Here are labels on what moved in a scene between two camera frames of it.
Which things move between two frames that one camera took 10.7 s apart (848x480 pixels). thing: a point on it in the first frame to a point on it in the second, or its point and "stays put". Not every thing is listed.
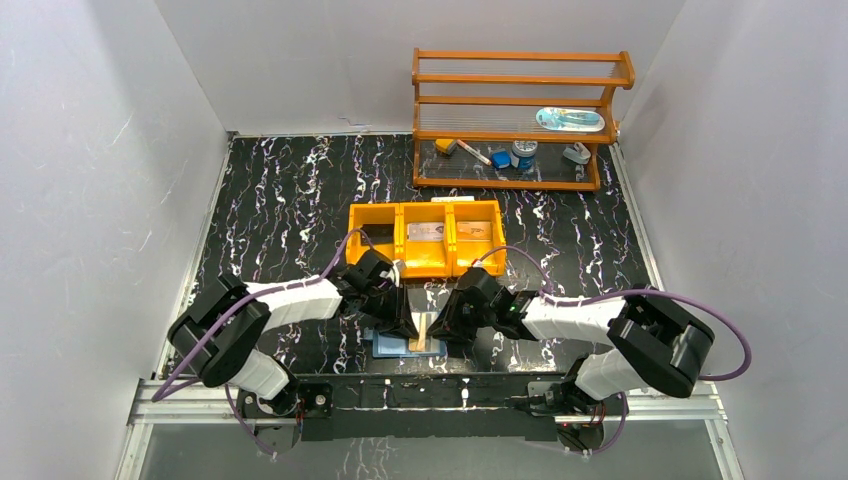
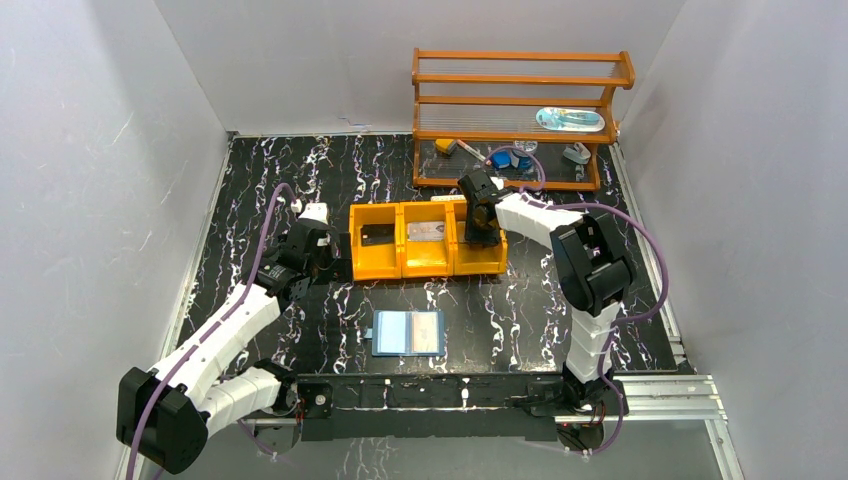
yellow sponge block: (445, 145) stays put
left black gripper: (387, 312) to (333, 266)
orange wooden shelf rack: (514, 119) stays put
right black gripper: (448, 325) to (474, 236)
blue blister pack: (569, 120) stays put
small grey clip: (578, 153) stays put
